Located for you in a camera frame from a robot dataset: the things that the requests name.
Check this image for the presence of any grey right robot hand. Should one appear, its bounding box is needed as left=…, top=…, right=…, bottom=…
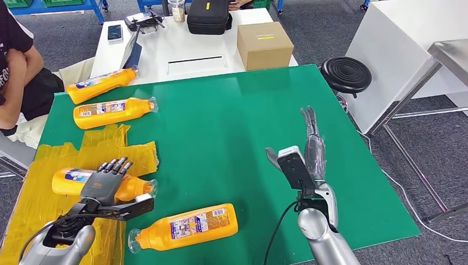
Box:
left=265, top=106, right=327, bottom=183

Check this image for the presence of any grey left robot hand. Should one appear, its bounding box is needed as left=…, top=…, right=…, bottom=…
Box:
left=81, top=157, right=134, bottom=205

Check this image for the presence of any orange detergent bottle clear cap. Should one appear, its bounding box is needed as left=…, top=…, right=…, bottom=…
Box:
left=127, top=203, right=239, bottom=254
left=66, top=67, right=139, bottom=105
left=51, top=167, right=158, bottom=203
left=73, top=97, right=158, bottom=130

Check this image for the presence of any clear plastic hand wrap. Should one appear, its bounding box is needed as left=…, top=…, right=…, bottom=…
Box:
left=303, top=135, right=327, bottom=182

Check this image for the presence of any yellow plastic film sheet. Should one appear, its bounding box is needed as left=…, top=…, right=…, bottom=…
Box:
left=0, top=124, right=159, bottom=265

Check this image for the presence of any black round stool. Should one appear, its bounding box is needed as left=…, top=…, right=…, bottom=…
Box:
left=320, top=56, right=373, bottom=99

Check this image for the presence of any grey bench seat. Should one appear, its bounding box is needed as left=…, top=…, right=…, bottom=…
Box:
left=0, top=130, right=38, bottom=180

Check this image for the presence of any person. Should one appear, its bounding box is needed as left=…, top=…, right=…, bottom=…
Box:
left=0, top=2, right=96, bottom=149
left=228, top=0, right=255, bottom=11

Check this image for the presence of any brown cardboard box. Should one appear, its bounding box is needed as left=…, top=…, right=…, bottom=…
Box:
left=236, top=21, right=294, bottom=71

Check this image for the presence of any white cabinet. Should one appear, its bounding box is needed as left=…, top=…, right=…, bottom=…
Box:
left=343, top=0, right=468, bottom=134

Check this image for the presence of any tablet in dark cover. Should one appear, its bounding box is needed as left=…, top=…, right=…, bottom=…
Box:
left=120, top=26, right=143, bottom=70

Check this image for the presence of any smartphone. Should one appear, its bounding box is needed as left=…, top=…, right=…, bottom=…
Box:
left=107, top=24, right=124, bottom=42

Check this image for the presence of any white desk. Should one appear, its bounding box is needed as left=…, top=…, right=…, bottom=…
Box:
left=89, top=8, right=299, bottom=86

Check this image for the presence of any black remote controller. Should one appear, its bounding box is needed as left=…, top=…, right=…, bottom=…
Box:
left=124, top=10, right=166, bottom=34

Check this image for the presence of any black carrying case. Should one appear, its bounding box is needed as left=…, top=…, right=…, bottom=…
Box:
left=187, top=0, right=233, bottom=35

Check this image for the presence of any blue metal trolley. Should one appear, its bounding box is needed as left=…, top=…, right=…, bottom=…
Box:
left=5, top=0, right=110, bottom=24

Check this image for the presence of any blue steel shelf rack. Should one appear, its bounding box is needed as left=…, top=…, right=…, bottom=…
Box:
left=137, top=0, right=285, bottom=15

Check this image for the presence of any clear plastic drink cup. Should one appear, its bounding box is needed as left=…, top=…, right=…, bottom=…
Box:
left=168, top=0, right=187, bottom=24

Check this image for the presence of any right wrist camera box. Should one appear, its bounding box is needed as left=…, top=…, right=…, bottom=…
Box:
left=276, top=146, right=317, bottom=191

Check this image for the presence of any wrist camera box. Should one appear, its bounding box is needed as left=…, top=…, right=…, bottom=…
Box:
left=276, top=146, right=317, bottom=191
left=66, top=194, right=155, bottom=222

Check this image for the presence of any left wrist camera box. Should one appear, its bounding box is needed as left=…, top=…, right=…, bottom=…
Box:
left=66, top=194, right=155, bottom=222

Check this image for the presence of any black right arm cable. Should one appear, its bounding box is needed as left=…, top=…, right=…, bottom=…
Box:
left=264, top=200, right=299, bottom=265

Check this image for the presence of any white floor cable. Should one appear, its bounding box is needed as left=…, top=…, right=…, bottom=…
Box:
left=358, top=130, right=468, bottom=243

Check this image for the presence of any steel frame table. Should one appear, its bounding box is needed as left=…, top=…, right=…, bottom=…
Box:
left=367, top=38, right=468, bottom=224

